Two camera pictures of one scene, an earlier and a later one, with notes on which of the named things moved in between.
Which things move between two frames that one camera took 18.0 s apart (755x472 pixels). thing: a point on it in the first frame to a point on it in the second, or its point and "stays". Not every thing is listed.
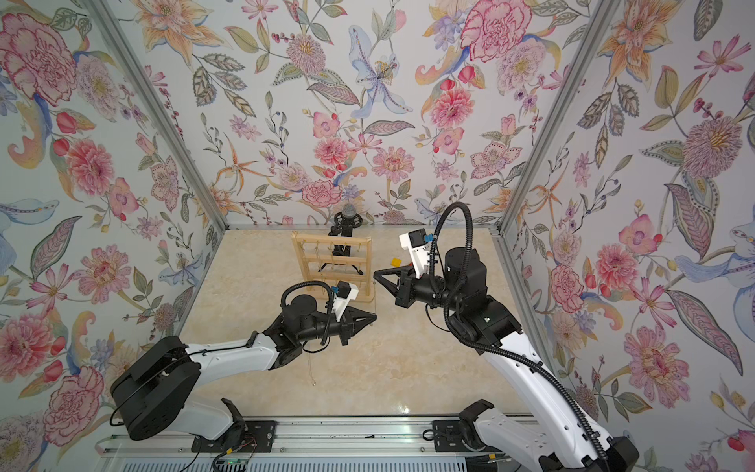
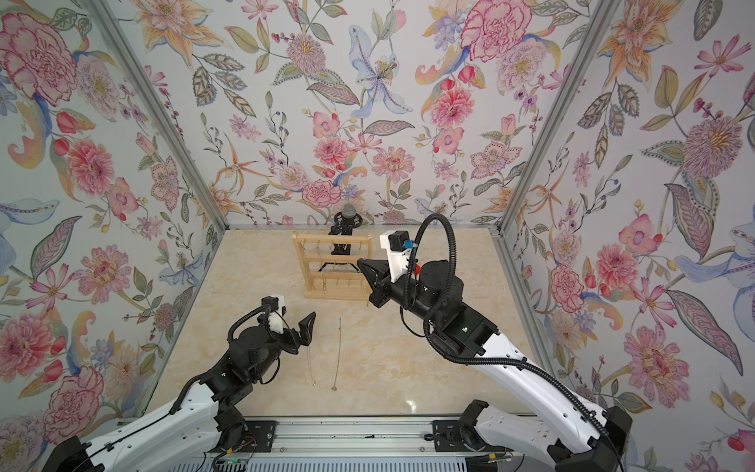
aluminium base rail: (325, 445) stays
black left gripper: (346, 326) to (306, 335)
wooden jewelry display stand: (332, 259) stays
